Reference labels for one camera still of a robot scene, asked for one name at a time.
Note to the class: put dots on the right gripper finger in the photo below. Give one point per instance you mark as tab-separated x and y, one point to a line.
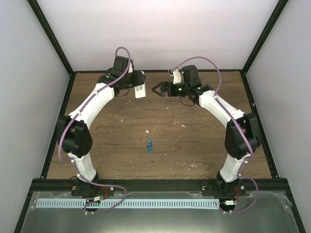
160	93
160	86

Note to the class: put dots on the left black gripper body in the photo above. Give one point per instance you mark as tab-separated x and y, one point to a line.
131	83

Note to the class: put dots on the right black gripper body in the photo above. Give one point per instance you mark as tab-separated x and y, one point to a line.
176	92

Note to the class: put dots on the white remote control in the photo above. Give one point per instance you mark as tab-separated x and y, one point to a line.
140	91

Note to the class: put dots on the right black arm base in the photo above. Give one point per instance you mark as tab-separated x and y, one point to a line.
211	187

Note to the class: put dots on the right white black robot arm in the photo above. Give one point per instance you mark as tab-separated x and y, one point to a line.
242	136

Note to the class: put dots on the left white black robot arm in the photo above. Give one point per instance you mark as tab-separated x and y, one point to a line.
73	133

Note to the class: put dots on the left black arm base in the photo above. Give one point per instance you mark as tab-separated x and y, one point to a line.
83	189

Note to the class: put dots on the blue battery lower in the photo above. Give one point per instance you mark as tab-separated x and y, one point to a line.
149	149

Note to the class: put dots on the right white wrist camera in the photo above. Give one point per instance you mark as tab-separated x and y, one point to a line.
176	75

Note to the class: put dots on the light blue slotted cable duct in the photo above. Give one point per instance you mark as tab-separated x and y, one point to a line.
130	203

